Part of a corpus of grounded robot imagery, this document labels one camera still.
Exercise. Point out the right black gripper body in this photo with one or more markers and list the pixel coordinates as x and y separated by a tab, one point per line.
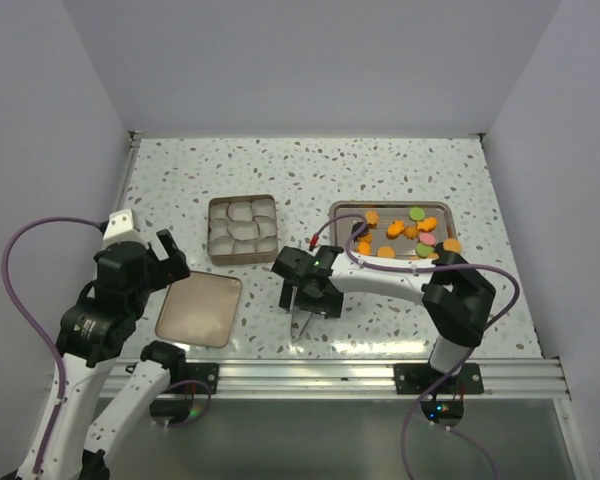
328	304

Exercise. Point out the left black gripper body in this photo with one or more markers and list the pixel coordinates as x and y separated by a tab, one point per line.
159	274

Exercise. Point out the metal tongs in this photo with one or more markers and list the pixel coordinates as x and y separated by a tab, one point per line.
300	318

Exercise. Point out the black sandwich cookie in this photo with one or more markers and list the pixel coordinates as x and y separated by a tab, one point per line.
359	230

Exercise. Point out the orange swirl cookie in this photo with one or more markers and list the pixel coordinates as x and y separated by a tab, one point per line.
372	218

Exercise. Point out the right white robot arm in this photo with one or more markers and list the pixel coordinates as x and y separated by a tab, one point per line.
457	298

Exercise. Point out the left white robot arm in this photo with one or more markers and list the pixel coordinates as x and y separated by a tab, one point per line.
71	442

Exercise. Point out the gold cookie tin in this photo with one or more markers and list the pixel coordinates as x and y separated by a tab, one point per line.
242	230

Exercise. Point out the gold tin lid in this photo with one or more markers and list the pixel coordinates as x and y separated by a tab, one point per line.
200	310

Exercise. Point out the silver metal tray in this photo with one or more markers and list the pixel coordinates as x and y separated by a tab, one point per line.
388	211

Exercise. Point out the green macaron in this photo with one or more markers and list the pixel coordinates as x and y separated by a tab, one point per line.
417	214

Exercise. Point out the pink macaron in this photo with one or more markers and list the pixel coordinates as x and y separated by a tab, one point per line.
427	238

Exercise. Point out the orange sandwich cookie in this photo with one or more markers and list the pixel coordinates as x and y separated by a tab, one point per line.
452	245

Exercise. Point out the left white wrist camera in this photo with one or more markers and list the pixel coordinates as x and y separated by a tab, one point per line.
120	228

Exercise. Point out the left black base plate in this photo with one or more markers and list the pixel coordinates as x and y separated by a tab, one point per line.
207	373

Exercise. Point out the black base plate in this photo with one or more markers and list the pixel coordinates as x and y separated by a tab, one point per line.
207	373
413	379

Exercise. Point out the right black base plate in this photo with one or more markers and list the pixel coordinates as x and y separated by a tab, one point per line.
413	379

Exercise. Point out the aluminium rail frame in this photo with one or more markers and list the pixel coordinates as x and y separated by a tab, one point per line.
383	379

